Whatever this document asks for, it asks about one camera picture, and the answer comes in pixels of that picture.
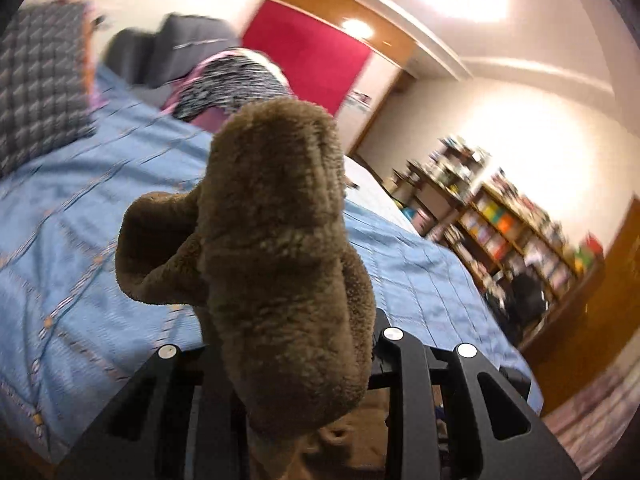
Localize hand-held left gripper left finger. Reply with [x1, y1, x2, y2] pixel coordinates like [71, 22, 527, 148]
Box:
[54, 344, 252, 480]

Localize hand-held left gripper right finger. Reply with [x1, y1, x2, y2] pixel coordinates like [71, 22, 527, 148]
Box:
[367, 309, 582, 480]

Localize brown fleece pants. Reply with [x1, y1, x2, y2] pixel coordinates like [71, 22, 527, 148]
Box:
[114, 97, 392, 480]

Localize black chair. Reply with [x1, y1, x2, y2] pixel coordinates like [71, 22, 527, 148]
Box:
[482, 270, 551, 348]

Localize wooden bookshelf with books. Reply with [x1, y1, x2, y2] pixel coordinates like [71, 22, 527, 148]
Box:
[435, 167, 608, 311]

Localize wooden desk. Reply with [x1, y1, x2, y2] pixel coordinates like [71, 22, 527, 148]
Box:
[387, 167, 468, 238]

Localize blue checked blanket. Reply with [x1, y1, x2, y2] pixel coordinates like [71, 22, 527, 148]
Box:
[0, 65, 546, 467]

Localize white bed sheet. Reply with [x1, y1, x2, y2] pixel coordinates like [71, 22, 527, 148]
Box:
[342, 154, 423, 236]

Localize wooden desk organizer shelf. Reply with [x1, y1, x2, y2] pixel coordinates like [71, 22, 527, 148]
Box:
[425, 135, 493, 191]

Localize pink blanket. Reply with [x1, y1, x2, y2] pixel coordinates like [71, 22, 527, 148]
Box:
[160, 49, 236, 133]

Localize leopard print cloth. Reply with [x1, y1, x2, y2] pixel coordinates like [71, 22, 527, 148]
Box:
[172, 54, 293, 123]

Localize grey tufted headboard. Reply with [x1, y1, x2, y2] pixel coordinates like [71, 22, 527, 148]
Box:
[102, 12, 240, 102]

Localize red upright panel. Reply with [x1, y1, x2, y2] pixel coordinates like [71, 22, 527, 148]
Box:
[241, 0, 372, 118]

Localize dark plaid pillow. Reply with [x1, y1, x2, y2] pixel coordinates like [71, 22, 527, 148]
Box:
[0, 0, 98, 178]

